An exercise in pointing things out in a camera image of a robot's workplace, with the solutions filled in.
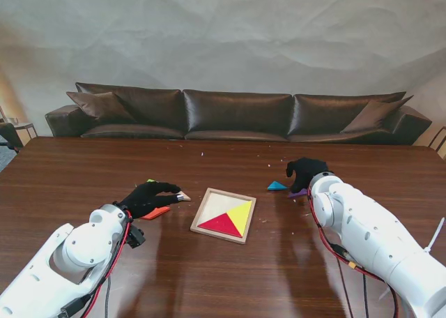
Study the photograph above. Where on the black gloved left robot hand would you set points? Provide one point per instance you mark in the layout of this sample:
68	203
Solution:
148	199

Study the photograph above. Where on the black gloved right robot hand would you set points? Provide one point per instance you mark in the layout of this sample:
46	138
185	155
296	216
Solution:
306	171

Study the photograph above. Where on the orange parallelogram piece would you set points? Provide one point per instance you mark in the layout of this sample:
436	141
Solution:
157	213

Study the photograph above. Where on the purple triangle piece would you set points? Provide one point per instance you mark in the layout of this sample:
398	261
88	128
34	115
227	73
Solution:
298	194

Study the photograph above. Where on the small beige triangle piece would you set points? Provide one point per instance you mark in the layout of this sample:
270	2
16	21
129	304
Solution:
186	197

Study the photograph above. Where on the square wooden tangram tray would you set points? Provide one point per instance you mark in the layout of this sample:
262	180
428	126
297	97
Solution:
214	203

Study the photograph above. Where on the large red triangle piece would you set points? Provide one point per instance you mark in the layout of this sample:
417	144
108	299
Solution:
219	225

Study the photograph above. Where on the large yellow triangle piece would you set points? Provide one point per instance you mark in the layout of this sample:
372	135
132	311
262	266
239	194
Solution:
241	215

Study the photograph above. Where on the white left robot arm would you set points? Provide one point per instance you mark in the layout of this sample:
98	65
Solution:
59	262

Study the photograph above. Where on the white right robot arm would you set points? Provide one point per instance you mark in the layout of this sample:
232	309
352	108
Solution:
376	234

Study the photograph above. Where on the small blue triangle piece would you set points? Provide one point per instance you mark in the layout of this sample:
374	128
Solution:
277	186

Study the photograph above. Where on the brown sofa cushion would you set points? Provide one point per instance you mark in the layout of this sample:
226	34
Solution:
374	117
101	107

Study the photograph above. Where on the brown leather sofa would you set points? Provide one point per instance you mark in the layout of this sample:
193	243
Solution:
237	115

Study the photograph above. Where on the white zip tie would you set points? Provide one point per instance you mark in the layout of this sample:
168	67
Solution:
435	236

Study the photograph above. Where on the side table with metal legs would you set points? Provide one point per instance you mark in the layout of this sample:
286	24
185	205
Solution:
21	129

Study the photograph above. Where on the dark metal chair frame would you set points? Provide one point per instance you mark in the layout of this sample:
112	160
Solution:
437	142

